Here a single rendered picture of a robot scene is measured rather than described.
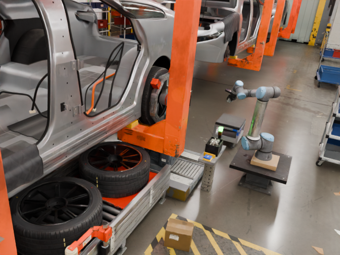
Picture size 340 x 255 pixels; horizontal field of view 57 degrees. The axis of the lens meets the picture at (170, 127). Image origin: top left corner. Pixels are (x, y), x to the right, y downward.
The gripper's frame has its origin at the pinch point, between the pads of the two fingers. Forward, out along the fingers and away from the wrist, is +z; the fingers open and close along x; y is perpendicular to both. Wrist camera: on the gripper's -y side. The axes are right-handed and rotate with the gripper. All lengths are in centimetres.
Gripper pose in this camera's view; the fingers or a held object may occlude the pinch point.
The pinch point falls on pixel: (227, 100)
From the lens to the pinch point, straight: 403.2
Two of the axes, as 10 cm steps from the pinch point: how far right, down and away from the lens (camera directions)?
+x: 8.2, -3.6, 4.5
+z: -2.1, 5.5, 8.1
